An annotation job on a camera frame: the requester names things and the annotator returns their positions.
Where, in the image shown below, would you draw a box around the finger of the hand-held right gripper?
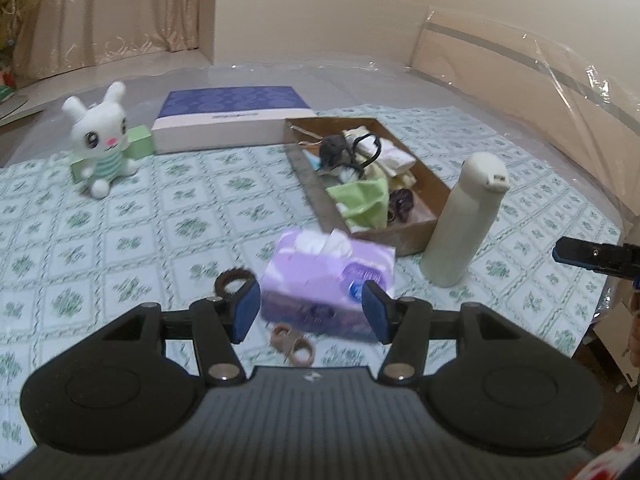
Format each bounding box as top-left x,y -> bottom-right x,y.
554,236 -> 626,275

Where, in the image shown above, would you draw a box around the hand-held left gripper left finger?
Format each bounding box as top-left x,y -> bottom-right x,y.
102,277 -> 263,387

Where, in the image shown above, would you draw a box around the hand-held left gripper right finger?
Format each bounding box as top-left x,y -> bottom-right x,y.
362,280 -> 519,387

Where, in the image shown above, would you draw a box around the purple tissue pack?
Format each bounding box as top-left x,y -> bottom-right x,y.
260,227 -> 397,344

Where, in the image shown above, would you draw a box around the brown cardboard box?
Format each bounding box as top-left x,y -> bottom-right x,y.
284,117 -> 451,257

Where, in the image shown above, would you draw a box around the dark purple scrunchie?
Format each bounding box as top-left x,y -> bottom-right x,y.
387,188 -> 415,224

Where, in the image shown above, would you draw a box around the light green cloth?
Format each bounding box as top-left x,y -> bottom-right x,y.
326,178 -> 391,234

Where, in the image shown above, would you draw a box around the cream insulated bottle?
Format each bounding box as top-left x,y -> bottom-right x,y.
420,152 -> 511,289

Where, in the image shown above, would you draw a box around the cream folded socks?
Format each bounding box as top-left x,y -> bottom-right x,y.
342,127 -> 419,192

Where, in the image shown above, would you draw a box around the plastic wrapped wooden headboard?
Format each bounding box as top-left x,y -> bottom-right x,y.
410,6 -> 640,173

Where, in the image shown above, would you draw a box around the blue and white flat box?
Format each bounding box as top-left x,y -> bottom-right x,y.
151,86 -> 317,155

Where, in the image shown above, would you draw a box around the light green box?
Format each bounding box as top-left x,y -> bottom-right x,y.
71,124 -> 157,182

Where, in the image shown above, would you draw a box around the red and white patterned cloth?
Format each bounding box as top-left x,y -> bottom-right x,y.
587,439 -> 640,480

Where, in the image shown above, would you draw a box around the white plush bunny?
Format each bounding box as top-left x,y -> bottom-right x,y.
61,81 -> 140,199

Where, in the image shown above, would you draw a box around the clear plastic mattress cover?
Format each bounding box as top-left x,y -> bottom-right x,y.
0,52 -> 640,241

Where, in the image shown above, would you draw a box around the grey flat board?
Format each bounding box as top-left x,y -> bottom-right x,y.
0,96 -> 46,129

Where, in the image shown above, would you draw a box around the beige curtain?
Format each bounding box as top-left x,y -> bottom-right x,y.
10,0 -> 221,82

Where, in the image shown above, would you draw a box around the brown fuzzy hair ring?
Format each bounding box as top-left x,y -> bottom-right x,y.
214,267 -> 256,302

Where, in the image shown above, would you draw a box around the pink hair tie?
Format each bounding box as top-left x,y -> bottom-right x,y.
288,337 -> 315,366
270,324 -> 297,352

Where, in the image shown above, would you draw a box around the grey fuzzy hair tie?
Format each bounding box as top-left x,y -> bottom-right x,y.
319,135 -> 354,170

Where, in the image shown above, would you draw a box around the black hair tie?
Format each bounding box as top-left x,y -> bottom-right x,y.
349,132 -> 384,172

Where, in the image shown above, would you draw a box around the cream string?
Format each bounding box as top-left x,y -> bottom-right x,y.
289,124 -> 327,147

